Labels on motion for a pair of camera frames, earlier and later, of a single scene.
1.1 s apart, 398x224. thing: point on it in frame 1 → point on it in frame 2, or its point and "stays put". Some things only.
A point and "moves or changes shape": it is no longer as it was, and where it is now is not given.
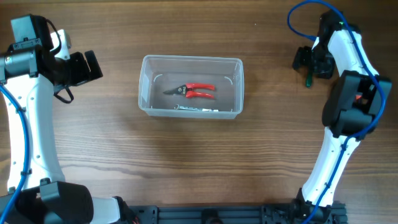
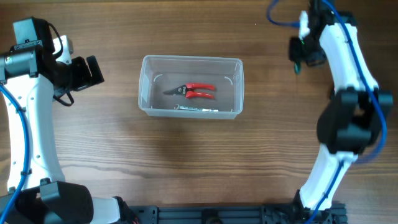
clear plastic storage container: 191,86 stays put
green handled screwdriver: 309,79 moves or changes shape
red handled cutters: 186,90 stays put
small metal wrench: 178,107 stays put
